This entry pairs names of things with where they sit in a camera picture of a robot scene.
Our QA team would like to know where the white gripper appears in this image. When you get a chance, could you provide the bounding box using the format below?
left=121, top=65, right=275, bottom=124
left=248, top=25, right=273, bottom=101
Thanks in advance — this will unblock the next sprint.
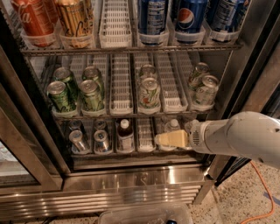
left=155, top=120, right=210, bottom=152

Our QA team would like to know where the white green 7up can front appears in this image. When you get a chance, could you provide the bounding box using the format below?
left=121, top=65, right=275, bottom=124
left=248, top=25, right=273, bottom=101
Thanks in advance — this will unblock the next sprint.
left=194, top=75, right=219, bottom=106

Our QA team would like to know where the white green 7up can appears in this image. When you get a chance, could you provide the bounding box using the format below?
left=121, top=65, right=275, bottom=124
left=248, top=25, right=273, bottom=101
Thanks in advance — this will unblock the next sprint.
left=194, top=75, right=219, bottom=106
left=188, top=62, right=209, bottom=90

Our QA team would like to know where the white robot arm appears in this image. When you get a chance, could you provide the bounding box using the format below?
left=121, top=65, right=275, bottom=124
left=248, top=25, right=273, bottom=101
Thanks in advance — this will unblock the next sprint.
left=155, top=111, right=280, bottom=169

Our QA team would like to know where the white diet soda can front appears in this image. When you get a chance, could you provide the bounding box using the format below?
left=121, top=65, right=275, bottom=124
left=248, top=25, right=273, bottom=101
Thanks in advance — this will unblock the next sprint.
left=139, top=78, right=160, bottom=109

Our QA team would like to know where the white diet soda can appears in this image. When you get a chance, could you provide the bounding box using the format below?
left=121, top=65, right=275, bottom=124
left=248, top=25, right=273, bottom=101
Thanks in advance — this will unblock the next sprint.
left=139, top=64, right=157, bottom=81
left=139, top=78, right=160, bottom=109

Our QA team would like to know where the empty white shelf tray middle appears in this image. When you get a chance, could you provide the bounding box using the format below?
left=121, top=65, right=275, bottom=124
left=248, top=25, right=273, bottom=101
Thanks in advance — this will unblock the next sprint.
left=109, top=53, right=133, bottom=116

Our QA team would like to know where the white green 7up can rear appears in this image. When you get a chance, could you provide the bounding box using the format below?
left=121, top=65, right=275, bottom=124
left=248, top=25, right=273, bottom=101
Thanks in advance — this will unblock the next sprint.
left=188, top=62, right=209, bottom=90

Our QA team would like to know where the white diet soda can rear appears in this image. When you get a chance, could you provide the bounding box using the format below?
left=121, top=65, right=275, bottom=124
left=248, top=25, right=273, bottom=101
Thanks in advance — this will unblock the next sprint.
left=139, top=64, right=157, bottom=81

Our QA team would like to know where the silver can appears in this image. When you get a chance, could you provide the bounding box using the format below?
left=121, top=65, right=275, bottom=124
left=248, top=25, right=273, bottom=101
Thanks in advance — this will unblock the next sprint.
left=69, top=120, right=86, bottom=134
left=69, top=130, right=90, bottom=155
left=94, top=129, right=111, bottom=154
left=93, top=119, right=108, bottom=131

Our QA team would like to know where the fridge glass door right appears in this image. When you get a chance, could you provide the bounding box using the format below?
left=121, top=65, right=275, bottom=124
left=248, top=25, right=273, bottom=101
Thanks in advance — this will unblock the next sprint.
left=213, top=40, right=280, bottom=186

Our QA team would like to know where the green soda can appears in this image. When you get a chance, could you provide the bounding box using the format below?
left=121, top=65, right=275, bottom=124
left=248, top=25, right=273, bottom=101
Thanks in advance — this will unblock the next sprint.
left=47, top=80, right=76, bottom=113
left=82, top=66, right=105, bottom=98
left=79, top=80, right=104, bottom=112
left=53, top=67, right=79, bottom=101

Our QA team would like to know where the silver can front left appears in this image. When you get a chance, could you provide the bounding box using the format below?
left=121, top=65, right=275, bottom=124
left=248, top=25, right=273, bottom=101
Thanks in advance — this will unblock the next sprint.
left=69, top=130, right=90, bottom=155

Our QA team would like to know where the silver can rear left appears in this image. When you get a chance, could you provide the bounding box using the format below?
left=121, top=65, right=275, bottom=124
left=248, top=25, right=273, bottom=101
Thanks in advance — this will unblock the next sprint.
left=69, top=120, right=86, bottom=134

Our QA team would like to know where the stainless steel fridge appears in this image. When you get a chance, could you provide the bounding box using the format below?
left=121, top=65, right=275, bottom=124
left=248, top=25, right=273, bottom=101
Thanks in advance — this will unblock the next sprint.
left=0, top=0, right=280, bottom=221

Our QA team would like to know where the blue pepsi can middle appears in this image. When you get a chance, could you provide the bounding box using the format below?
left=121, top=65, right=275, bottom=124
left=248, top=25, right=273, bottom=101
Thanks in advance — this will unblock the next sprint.
left=175, top=0, right=208, bottom=44

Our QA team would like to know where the blue pepsi can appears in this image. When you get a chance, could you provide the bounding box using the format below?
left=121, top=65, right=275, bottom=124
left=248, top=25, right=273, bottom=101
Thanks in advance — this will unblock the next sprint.
left=137, top=0, right=169, bottom=46
left=210, top=0, right=249, bottom=43
left=175, top=0, right=208, bottom=44

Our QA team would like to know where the blue pepsi can left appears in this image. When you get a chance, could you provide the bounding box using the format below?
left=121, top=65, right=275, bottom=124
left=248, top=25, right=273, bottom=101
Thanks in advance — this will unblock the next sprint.
left=137, top=0, right=169, bottom=46

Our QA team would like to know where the green soda can front left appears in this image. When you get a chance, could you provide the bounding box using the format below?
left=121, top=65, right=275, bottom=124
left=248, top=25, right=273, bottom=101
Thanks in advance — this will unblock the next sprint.
left=47, top=80, right=76, bottom=113

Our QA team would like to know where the blue pepsi can right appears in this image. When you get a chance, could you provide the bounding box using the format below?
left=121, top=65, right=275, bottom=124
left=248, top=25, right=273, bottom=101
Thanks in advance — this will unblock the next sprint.
left=210, top=0, right=249, bottom=43

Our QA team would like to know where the green soda can rear left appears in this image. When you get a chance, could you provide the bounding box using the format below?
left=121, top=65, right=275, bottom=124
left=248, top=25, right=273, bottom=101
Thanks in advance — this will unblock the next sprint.
left=53, top=67, right=79, bottom=101

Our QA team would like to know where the gold soda can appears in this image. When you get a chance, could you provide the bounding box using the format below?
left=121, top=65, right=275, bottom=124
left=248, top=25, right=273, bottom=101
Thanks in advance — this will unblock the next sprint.
left=54, top=0, right=94, bottom=48

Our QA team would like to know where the red coca-cola can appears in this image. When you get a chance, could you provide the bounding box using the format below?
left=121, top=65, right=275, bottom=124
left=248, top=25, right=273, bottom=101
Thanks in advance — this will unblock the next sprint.
left=10, top=0, right=55, bottom=47

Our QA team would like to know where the empty white tray bottom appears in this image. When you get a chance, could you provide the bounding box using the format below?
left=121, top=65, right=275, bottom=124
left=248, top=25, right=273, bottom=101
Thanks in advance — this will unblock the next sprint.
left=137, top=118, right=156, bottom=152

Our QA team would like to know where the empty white tray middle right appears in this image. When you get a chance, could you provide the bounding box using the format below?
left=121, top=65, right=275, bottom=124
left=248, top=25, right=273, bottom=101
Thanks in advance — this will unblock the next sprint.
left=154, top=52, right=188, bottom=113

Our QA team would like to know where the dark juice bottle white cap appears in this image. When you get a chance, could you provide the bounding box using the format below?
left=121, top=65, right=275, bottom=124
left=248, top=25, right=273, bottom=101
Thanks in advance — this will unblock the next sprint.
left=117, top=119, right=135, bottom=153

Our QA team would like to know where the clear plastic bin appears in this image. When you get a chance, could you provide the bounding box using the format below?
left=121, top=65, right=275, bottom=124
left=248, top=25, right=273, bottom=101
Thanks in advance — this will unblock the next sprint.
left=98, top=203, right=193, bottom=224

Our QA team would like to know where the orange cable on floor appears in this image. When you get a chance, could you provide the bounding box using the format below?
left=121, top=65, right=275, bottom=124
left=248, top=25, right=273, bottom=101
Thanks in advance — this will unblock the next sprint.
left=239, top=160, right=276, bottom=224

